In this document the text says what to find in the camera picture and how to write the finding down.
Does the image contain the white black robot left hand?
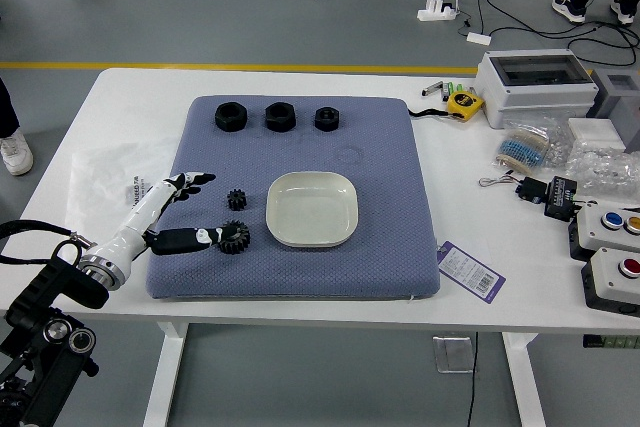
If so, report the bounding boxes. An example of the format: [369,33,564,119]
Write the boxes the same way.
[85,171,225,271]

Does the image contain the big black gear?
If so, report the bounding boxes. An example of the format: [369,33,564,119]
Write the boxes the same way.
[218,220,252,256]

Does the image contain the small black gear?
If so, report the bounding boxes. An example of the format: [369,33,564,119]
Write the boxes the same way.
[227,188,250,212]

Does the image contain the large black hex nut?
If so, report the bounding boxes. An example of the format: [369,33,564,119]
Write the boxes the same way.
[214,102,248,133]
[264,101,297,133]

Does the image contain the small black hex nut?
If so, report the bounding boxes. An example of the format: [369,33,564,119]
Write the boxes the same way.
[313,106,341,133]

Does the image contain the blue yellow button box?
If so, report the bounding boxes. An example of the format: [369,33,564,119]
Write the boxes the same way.
[567,204,640,262]

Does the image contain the red button box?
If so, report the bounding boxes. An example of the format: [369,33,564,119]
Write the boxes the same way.
[580,246,640,318]

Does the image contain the small grey box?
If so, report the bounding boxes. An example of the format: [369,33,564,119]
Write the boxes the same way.
[585,68,640,151]

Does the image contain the clear printed plastic bag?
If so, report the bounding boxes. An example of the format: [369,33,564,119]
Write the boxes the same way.
[62,139,176,268]

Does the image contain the white table leg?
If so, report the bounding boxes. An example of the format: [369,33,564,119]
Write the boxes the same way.
[502,332,546,427]
[142,321,190,427]

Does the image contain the white square dish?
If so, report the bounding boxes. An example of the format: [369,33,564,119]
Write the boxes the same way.
[264,171,359,249]

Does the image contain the blue-grey cushion mat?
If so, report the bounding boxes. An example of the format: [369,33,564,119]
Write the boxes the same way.
[145,94,442,301]

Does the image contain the purple white tag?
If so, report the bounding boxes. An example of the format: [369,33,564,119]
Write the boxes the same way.
[435,240,506,304]

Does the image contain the silver floor plate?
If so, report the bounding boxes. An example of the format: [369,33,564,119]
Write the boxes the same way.
[432,335,475,374]

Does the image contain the yellow tape measure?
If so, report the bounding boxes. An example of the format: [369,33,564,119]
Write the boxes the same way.
[446,90,485,121]

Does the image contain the white power strip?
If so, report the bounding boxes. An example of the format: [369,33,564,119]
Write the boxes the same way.
[417,0,459,23]

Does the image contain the blue resistor strip roll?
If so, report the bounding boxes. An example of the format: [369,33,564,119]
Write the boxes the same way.
[494,127,551,170]

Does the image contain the black electronic module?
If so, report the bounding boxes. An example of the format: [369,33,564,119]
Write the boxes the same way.
[515,176,550,206]

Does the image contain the black module with green lights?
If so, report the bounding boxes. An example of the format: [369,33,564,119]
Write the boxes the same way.
[543,175,581,221]

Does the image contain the clear bag of parts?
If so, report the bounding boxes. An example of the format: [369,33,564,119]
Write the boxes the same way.
[502,115,574,168]

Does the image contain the white foam block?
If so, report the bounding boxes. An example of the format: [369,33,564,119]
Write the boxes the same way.
[567,117,627,152]

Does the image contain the clear bubble wrap bag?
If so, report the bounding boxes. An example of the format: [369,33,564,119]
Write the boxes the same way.
[565,140,640,198]

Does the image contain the black green label strip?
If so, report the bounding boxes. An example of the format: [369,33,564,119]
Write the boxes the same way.
[582,334,640,349]

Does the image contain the black wrist strap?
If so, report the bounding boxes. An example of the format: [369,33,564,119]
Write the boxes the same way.
[407,107,454,120]

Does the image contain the thin white red wires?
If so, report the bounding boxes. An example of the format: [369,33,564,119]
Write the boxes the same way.
[478,171,521,189]

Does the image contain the black hanging cable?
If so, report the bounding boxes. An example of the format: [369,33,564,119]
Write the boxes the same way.
[466,331,480,427]

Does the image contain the grey enclosure with clear lid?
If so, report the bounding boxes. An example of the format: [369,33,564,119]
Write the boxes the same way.
[473,49,600,130]

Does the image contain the black floor cable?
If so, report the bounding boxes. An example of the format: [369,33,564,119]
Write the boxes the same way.
[447,0,640,68]

